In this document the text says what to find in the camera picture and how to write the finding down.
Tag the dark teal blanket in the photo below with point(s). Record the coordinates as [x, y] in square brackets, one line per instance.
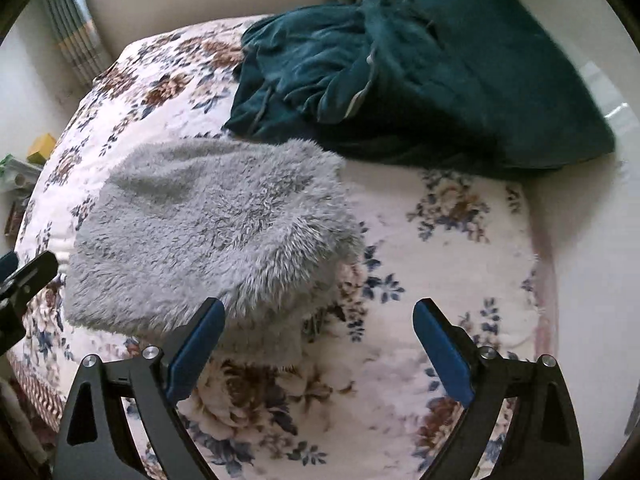
[312, 73]

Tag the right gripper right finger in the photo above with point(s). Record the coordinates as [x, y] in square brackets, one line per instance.
[542, 441]

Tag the cluttered side shelf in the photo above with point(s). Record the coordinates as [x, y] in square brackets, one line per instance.
[18, 179]

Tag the striped curtain left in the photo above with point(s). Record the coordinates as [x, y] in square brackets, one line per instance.
[78, 39]

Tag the grey fluffy pants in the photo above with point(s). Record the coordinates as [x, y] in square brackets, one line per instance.
[264, 229]

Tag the floral bed quilt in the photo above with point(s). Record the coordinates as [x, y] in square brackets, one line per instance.
[365, 402]

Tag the white bed headboard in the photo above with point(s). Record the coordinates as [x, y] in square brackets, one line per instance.
[591, 220]

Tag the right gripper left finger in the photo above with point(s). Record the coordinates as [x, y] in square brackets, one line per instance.
[95, 441]

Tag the dark teal pillow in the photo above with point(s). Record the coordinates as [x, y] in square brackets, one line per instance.
[473, 85]

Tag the yellow box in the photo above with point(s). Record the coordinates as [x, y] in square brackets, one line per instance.
[41, 149]

